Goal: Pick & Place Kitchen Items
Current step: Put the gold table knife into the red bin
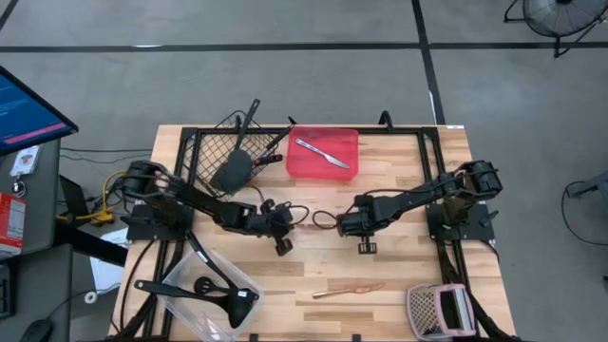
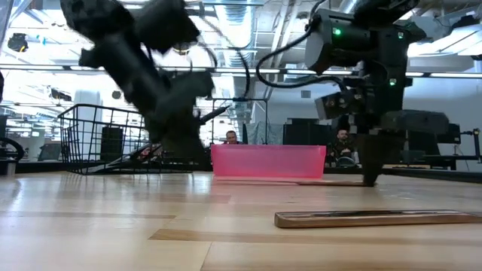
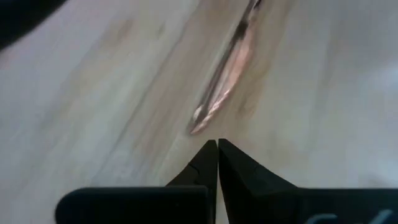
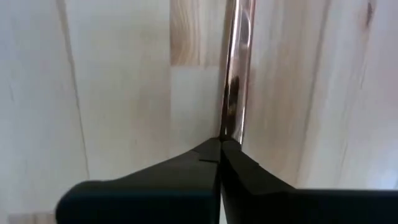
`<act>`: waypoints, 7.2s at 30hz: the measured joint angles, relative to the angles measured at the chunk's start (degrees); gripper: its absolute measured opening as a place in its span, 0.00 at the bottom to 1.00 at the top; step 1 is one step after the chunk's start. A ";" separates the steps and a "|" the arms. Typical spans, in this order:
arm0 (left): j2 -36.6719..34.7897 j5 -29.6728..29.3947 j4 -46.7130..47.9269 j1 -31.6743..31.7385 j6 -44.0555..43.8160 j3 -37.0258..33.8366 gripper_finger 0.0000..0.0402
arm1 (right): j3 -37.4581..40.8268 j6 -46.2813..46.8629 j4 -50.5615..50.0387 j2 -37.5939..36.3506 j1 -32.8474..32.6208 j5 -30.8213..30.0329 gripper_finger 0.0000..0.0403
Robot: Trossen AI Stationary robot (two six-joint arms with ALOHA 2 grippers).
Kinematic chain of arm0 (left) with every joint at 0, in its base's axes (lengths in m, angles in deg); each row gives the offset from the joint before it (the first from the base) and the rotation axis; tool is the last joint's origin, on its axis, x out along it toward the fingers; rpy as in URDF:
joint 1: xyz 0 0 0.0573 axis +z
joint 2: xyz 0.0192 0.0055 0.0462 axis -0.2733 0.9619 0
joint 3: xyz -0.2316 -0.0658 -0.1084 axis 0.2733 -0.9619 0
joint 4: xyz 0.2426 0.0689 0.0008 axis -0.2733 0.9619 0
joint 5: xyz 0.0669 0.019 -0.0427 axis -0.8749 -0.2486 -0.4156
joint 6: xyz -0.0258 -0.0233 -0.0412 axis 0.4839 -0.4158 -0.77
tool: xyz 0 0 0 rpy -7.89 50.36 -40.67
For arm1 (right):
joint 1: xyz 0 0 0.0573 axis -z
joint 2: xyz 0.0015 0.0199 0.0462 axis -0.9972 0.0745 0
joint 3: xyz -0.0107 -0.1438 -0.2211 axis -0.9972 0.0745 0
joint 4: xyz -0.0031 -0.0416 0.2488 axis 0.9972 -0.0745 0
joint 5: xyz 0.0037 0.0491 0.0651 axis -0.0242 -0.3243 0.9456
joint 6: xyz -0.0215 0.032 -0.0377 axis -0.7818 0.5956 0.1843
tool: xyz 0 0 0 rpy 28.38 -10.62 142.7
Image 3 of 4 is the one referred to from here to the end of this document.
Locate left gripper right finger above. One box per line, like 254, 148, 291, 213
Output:
218, 138, 398, 224

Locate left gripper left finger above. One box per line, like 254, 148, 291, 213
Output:
54, 139, 218, 224

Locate rose gold tongs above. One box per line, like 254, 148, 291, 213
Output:
185, 0, 262, 136

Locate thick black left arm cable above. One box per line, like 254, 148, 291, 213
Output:
0, 0, 68, 51

